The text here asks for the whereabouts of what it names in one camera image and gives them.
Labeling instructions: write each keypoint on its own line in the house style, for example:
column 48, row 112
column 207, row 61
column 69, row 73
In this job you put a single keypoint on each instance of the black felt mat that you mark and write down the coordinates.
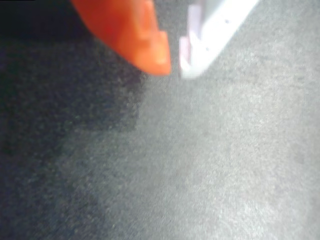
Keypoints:
column 175, row 162

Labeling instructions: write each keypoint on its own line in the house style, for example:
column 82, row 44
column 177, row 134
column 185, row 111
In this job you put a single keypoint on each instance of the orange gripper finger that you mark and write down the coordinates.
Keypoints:
column 125, row 30

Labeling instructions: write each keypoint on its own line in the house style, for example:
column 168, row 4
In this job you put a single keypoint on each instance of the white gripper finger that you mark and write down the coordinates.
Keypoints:
column 212, row 35

